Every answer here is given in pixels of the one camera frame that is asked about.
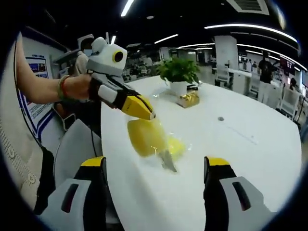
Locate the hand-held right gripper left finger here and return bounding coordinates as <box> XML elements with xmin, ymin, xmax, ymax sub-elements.
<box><xmin>38</xmin><ymin>155</ymin><xmax>108</xmax><ymax>231</ymax></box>

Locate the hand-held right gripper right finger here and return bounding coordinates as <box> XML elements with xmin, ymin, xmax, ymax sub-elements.
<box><xmin>203</xmin><ymin>156</ymin><xmax>272</xmax><ymax>231</ymax></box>

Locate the yellow square silicone block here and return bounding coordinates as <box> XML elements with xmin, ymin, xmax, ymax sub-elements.
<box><xmin>127</xmin><ymin>119</ymin><xmax>167</xmax><ymax>157</ymax></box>

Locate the yellow round silicone block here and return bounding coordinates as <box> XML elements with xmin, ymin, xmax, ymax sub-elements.
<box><xmin>166</xmin><ymin>136</ymin><xmax>186</xmax><ymax>160</ymax></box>

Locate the person's left hand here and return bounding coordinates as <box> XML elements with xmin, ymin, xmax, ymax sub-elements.
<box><xmin>64</xmin><ymin>73</ymin><xmax>102</xmax><ymax>103</ymax></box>

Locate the white table chair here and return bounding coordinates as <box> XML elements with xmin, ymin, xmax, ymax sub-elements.
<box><xmin>53</xmin><ymin>118</ymin><xmax>103</xmax><ymax>195</ymax></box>

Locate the green potted plant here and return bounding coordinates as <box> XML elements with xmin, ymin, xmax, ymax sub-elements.
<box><xmin>156</xmin><ymin>57</ymin><xmax>201</xmax><ymax>97</ymax></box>

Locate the straight ceiling light strip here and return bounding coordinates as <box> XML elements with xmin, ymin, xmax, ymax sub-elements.
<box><xmin>120</xmin><ymin>0</ymin><xmax>135</xmax><ymax>17</ymax></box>

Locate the gold foil box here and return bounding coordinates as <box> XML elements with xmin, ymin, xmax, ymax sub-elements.
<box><xmin>179</xmin><ymin>90</ymin><xmax>201</xmax><ymax>109</ymax></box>

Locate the thin white strip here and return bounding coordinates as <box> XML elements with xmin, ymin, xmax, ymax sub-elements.
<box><xmin>225</xmin><ymin>124</ymin><xmax>260</xmax><ymax>145</ymax></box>

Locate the person's white knit cardigan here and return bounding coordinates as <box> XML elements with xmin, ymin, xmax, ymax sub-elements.
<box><xmin>0</xmin><ymin>32</ymin><xmax>45</xmax><ymax>211</ymax></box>

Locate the white office chair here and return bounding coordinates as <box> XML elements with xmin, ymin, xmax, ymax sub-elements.
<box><xmin>215</xmin><ymin>65</ymin><xmax>230</xmax><ymax>85</ymax></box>

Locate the curved ceiling light strip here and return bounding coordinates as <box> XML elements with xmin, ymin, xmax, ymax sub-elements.
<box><xmin>204</xmin><ymin>23</ymin><xmax>298</xmax><ymax>44</ymax></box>

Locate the beaded wrist bracelet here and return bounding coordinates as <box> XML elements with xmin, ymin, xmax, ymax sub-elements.
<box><xmin>56</xmin><ymin>75</ymin><xmax>71</xmax><ymax>101</ymax></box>

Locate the blue white wall poster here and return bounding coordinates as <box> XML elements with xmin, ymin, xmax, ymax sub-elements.
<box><xmin>17</xmin><ymin>32</ymin><xmax>69</xmax><ymax>133</ymax></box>

